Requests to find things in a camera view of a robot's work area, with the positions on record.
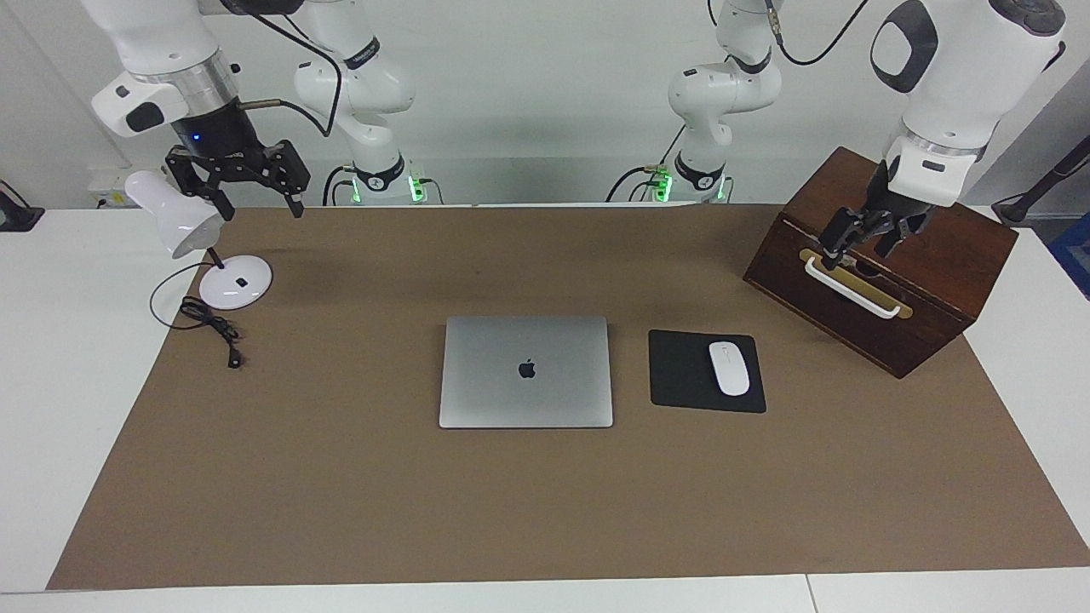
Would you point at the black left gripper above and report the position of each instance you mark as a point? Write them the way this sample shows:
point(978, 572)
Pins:
point(890, 207)

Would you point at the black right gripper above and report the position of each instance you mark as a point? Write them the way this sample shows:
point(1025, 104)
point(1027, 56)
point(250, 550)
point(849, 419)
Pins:
point(215, 136)

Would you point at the silver laptop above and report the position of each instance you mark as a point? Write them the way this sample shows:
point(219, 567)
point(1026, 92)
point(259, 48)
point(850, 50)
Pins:
point(502, 392)

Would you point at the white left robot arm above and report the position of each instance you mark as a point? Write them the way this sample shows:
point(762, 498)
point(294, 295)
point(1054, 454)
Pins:
point(962, 68)

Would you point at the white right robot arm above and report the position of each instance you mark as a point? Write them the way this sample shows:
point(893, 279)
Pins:
point(162, 34)

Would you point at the dark wooden box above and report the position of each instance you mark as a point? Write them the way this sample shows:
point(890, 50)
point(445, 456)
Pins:
point(937, 255)

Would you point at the white desk lamp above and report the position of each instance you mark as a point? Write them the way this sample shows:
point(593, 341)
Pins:
point(238, 285)

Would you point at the white power socket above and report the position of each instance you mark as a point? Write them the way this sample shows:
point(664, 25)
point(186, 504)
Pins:
point(106, 189)

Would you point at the black tripod stand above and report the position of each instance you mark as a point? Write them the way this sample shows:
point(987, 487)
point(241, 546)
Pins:
point(1035, 191)

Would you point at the white computer mouse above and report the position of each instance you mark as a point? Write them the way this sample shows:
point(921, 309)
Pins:
point(729, 369)

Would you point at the blue crate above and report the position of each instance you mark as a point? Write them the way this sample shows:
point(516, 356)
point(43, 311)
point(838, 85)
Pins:
point(1075, 255)

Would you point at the black stand foot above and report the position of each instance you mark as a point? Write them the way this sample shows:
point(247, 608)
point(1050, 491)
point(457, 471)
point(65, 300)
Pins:
point(17, 214)

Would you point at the black mouse pad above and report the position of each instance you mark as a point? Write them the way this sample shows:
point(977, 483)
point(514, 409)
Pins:
point(681, 375)

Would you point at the brown table mat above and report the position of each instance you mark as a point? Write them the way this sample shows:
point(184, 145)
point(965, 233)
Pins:
point(341, 494)

